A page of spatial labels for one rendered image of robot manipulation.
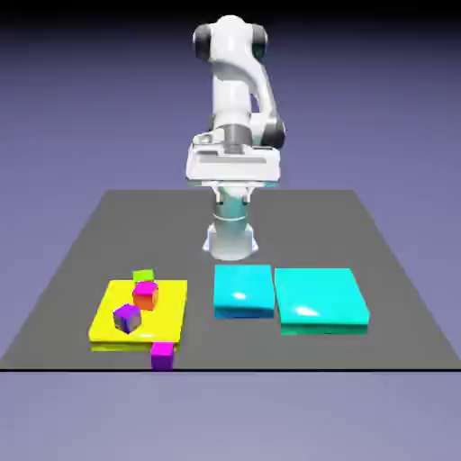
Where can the small green cube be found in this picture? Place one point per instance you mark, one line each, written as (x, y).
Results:
(143, 275)

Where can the narrow large cyan box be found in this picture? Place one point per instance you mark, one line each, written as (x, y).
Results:
(243, 288)

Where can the small magenta cube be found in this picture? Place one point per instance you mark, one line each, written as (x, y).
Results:
(162, 356)

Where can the small orange cube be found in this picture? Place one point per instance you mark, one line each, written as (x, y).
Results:
(146, 297)

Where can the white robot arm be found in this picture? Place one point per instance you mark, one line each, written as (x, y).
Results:
(230, 72)

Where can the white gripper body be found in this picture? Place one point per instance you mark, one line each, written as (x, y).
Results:
(234, 169)

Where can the large yellow box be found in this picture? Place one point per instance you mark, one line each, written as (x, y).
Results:
(169, 309)

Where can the wide large cyan box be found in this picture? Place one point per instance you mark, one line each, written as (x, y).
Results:
(318, 299)

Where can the small purple cube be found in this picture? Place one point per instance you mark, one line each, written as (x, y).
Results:
(126, 318)

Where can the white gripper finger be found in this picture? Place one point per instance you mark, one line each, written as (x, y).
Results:
(246, 196)
(219, 196)

